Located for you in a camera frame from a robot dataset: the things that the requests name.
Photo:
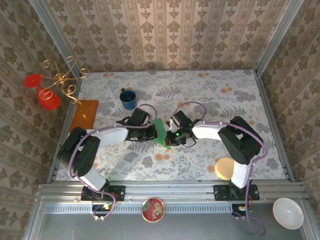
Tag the red plastic goblet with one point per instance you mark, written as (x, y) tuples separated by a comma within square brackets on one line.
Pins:
[(48, 101)]

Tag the grey metal shelf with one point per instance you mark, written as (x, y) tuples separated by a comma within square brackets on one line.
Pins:
[(200, 227)]

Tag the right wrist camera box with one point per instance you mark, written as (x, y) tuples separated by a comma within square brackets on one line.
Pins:
[(170, 125)]

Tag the floral tablecloth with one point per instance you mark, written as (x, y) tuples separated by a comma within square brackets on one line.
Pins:
[(175, 162)]

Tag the aluminium table side rail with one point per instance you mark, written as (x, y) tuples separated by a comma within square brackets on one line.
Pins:
[(62, 125), (275, 125)]

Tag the red patterned small bowl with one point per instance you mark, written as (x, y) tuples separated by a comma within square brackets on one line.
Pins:
[(153, 210)]

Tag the aluminium mounting rail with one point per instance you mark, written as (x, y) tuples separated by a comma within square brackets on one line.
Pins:
[(162, 190)]

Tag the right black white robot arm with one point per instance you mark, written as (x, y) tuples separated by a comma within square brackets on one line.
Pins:
[(240, 142)]

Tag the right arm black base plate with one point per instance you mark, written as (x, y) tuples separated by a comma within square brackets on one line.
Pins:
[(220, 192)]

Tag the blue enamel mug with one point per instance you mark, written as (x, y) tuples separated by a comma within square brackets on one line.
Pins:
[(128, 102)]

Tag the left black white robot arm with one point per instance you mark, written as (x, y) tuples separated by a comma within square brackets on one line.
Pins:
[(82, 155)]

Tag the orange-brown flat board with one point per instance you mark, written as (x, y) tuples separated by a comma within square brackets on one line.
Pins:
[(80, 120)]

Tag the round yellow sponge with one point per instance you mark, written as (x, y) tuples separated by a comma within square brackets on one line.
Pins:
[(223, 167)]

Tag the aluminium frame post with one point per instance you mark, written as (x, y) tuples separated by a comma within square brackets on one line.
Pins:
[(50, 27), (282, 27)]

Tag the white ceramic bowl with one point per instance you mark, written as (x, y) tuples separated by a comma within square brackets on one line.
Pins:
[(287, 213)]

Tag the green cloth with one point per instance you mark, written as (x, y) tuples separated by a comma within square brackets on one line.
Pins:
[(161, 130)]

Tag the small circuit board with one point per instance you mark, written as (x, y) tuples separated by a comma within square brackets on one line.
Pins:
[(241, 208), (102, 207)]

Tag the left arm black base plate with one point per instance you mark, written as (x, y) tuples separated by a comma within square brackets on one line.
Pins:
[(120, 192)]

